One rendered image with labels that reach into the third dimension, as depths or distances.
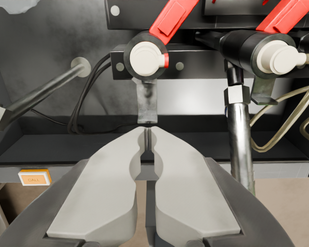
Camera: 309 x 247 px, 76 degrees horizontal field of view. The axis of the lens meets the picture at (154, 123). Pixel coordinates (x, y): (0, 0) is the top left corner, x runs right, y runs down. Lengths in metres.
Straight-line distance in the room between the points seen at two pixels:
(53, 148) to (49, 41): 0.22
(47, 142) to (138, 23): 0.35
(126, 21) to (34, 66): 0.27
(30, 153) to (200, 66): 0.38
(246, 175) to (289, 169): 0.29
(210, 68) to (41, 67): 0.34
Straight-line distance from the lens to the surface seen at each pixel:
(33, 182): 0.45
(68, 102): 0.48
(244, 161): 0.18
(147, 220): 0.79
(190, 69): 0.28
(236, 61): 0.17
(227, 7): 0.26
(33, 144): 0.52
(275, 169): 0.46
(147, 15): 0.27
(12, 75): 0.52
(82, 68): 0.42
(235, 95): 0.19
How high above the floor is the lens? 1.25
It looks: 63 degrees down
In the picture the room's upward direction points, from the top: 178 degrees clockwise
